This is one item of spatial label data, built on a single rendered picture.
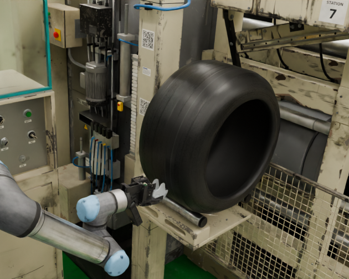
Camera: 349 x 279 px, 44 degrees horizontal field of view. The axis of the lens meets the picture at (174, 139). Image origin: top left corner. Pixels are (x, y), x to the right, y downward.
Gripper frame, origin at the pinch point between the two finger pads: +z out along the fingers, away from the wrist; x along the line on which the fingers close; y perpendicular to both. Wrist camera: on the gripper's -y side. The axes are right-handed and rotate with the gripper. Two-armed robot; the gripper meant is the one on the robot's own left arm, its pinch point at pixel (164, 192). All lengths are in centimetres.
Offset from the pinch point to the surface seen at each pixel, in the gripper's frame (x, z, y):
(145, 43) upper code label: 35, 13, 47
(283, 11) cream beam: -9, 36, 68
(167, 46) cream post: 28, 18, 48
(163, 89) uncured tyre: 11.1, 2.4, 35.3
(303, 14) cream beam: -17, 36, 68
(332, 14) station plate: -27, 36, 70
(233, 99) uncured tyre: -11.9, 13.4, 37.9
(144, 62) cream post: 35, 14, 39
